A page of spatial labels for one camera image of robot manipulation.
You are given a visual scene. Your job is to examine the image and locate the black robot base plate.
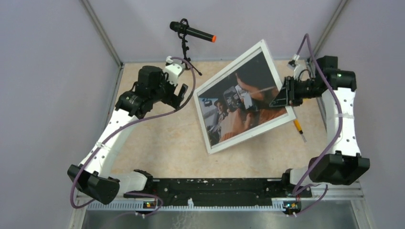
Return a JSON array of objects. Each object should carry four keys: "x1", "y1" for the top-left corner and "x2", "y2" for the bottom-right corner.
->
[{"x1": 142, "y1": 178, "x2": 296, "y2": 207}]

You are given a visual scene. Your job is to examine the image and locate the black tripod microphone stand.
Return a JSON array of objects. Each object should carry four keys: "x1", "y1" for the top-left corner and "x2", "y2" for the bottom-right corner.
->
[{"x1": 177, "y1": 18, "x2": 203, "y2": 76}]

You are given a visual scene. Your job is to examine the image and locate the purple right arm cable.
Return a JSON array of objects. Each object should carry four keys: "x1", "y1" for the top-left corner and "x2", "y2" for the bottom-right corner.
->
[{"x1": 291, "y1": 33, "x2": 344, "y2": 217}]

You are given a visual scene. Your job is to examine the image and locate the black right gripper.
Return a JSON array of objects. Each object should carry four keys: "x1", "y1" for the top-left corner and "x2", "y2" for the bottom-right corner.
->
[{"x1": 270, "y1": 75, "x2": 323, "y2": 107}]

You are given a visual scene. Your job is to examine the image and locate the black microphone orange tip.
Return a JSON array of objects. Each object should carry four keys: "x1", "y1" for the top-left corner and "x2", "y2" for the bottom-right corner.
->
[{"x1": 170, "y1": 21, "x2": 216, "y2": 42}]

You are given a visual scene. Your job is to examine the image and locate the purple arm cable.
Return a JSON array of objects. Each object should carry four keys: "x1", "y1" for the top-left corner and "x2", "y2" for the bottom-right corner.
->
[
  {"x1": 69, "y1": 56, "x2": 197, "y2": 219},
  {"x1": 291, "y1": 33, "x2": 344, "y2": 217}
]

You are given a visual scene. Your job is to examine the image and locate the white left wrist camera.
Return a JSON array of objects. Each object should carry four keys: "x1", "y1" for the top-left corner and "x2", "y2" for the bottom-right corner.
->
[{"x1": 163, "y1": 56, "x2": 185, "y2": 86}]

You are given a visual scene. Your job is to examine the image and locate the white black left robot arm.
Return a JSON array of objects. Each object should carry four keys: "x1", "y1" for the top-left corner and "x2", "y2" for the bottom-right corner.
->
[{"x1": 67, "y1": 63, "x2": 188, "y2": 205}]

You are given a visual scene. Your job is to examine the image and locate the white wooden photo frame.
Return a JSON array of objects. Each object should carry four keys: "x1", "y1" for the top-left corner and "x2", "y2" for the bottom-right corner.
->
[{"x1": 194, "y1": 40, "x2": 296, "y2": 155}]

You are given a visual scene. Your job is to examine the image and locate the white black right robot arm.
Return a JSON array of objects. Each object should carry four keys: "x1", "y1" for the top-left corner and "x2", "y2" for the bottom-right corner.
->
[{"x1": 269, "y1": 54, "x2": 371, "y2": 197}]

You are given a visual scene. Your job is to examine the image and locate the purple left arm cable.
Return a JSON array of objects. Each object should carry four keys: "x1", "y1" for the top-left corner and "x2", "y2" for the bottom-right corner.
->
[{"x1": 69, "y1": 56, "x2": 197, "y2": 219}]

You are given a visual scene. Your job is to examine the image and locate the aluminium rail front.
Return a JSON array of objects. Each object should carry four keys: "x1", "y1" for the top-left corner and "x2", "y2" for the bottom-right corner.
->
[{"x1": 75, "y1": 178, "x2": 364, "y2": 212}]

